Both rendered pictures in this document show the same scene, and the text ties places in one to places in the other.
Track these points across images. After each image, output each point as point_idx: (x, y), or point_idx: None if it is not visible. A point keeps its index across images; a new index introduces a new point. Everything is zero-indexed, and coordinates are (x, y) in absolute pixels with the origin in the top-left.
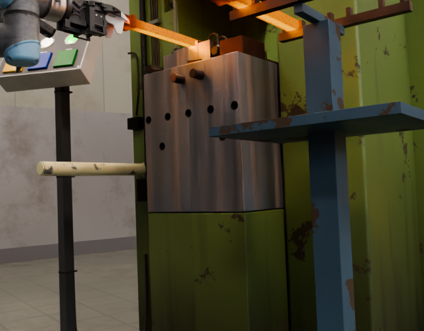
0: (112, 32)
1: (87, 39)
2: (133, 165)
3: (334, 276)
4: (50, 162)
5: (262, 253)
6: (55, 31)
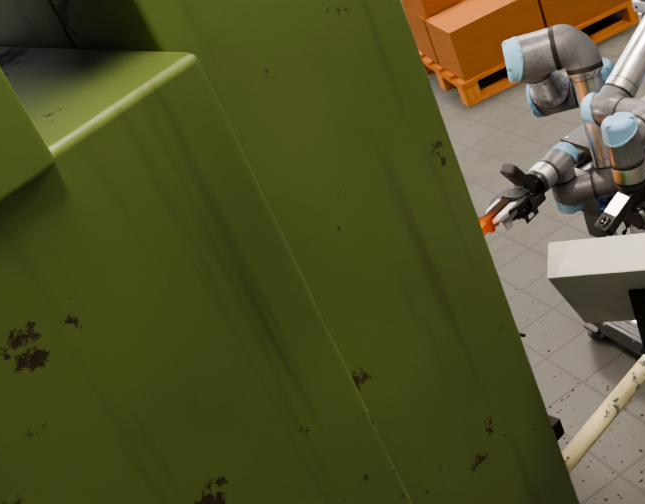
0: (505, 226)
1: (528, 220)
2: (563, 449)
3: None
4: (641, 357)
5: None
6: (596, 228)
